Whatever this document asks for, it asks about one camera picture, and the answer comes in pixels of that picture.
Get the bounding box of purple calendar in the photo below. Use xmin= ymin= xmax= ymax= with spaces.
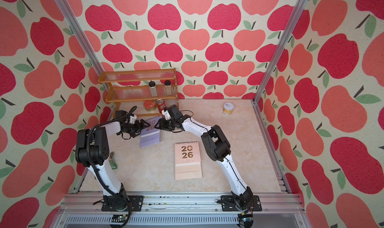
xmin=140 ymin=116 xmax=161 ymax=148

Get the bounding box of pink calendar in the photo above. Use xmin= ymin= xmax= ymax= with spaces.
xmin=175 ymin=141 xmax=202 ymax=180

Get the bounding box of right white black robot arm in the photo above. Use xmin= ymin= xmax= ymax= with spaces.
xmin=155 ymin=115 xmax=254 ymax=210

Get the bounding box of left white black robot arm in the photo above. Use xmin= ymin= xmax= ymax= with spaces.
xmin=75 ymin=119 xmax=151 ymax=205

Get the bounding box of round red gold tin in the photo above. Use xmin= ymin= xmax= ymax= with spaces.
xmin=143 ymin=99 xmax=157 ymax=111

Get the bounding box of red soda can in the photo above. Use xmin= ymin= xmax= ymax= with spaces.
xmin=156 ymin=99 xmax=166 ymax=113

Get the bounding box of wooden three-tier shelf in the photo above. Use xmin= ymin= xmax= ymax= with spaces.
xmin=99 ymin=68 xmax=179 ymax=117

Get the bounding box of green orange snack bag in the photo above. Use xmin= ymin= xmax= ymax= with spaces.
xmin=109 ymin=152 xmax=118 ymax=170

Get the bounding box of right clear spice jar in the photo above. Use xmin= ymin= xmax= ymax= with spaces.
xmin=164 ymin=80 xmax=173 ymax=96

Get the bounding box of clear spice jar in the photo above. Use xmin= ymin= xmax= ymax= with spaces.
xmin=164 ymin=80 xmax=173 ymax=96
xmin=149 ymin=81 xmax=158 ymax=97

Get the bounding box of left clear spice jar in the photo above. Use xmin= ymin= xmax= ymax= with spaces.
xmin=149 ymin=81 xmax=158 ymax=97

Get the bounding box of small gold white can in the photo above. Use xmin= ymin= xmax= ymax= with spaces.
xmin=223 ymin=102 xmax=235 ymax=115

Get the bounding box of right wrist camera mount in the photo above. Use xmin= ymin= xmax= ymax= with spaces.
xmin=162 ymin=105 xmax=183 ymax=120

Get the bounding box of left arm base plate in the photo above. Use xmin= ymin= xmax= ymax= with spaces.
xmin=100 ymin=196 xmax=144 ymax=212

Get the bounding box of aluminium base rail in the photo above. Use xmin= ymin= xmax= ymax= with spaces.
xmin=48 ymin=192 xmax=311 ymax=228

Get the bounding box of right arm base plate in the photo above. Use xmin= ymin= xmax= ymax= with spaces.
xmin=216 ymin=196 xmax=263 ymax=213

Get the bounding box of left aluminium corner post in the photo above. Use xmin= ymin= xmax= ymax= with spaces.
xmin=54 ymin=0 xmax=104 ymax=76

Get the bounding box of aluminium corner post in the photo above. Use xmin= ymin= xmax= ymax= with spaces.
xmin=54 ymin=0 xmax=104 ymax=76
xmin=253 ymin=0 xmax=316 ymax=104

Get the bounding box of right aluminium corner post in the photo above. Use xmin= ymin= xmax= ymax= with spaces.
xmin=253 ymin=0 xmax=316 ymax=104

